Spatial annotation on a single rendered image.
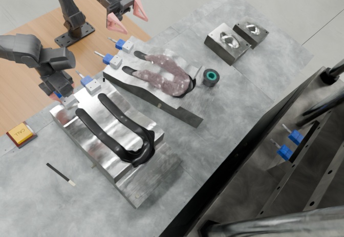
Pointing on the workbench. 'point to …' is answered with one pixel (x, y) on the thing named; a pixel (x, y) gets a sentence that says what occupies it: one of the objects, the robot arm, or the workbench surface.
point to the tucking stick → (60, 174)
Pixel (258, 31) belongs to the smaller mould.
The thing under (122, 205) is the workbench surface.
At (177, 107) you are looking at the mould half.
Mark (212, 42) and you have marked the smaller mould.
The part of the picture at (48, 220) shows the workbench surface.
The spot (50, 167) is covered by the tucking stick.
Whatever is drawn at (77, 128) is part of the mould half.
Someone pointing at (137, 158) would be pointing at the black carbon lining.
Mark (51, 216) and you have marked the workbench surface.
